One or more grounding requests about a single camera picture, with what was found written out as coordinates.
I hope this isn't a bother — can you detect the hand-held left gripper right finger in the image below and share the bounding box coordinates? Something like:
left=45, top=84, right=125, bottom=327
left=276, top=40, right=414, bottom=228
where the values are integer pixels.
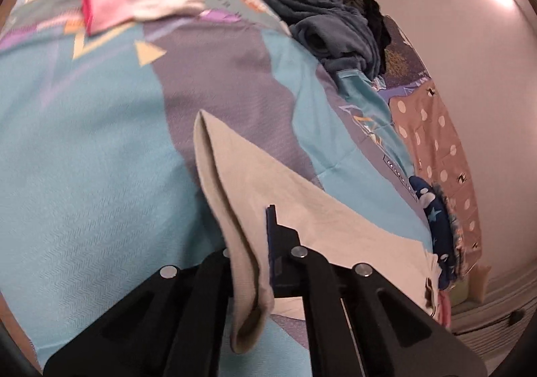
left=265, top=205, right=487, bottom=377

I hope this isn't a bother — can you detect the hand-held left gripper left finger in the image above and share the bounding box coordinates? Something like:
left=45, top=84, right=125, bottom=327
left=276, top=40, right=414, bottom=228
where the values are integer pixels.
left=43, top=249, right=236, bottom=377

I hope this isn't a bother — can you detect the cream cloth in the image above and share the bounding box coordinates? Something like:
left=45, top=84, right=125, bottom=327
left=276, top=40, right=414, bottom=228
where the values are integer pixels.
left=193, top=109, right=439, bottom=355

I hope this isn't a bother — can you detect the dark clothes pile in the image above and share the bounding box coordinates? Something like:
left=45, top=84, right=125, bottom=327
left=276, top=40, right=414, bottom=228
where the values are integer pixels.
left=352, top=0, right=393, bottom=72

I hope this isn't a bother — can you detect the navy star print cloth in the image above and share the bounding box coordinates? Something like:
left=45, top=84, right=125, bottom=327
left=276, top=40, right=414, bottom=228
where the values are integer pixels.
left=407, top=176, right=466, bottom=291

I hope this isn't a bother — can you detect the blue grey patterned bed sheet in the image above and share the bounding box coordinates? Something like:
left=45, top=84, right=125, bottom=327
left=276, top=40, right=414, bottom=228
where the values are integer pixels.
left=0, top=0, right=437, bottom=377

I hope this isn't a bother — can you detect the pink garment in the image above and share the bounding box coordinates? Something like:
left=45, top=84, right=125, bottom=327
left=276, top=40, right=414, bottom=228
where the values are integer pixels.
left=436, top=291, right=453, bottom=329

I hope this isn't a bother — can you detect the brown polka dot cloth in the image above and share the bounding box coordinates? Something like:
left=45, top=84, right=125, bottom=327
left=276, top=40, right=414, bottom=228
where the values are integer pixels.
left=388, top=87, right=483, bottom=273

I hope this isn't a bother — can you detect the green pillow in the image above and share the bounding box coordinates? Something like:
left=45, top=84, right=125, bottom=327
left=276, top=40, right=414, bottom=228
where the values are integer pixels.
left=451, top=280, right=475, bottom=307

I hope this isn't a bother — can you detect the beige pillow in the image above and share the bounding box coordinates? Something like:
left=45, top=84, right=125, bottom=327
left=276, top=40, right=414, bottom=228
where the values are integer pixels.
left=472, top=264, right=494, bottom=302

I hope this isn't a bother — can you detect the white ribbed bed side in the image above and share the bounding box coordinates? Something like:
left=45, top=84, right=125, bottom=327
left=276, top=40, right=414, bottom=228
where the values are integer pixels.
left=449, top=272, right=530, bottom=336

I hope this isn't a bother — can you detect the blue fleece blanket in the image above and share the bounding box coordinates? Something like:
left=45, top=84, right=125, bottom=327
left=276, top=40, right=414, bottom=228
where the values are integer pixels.
left=258, top=0, right=382, bottom=80

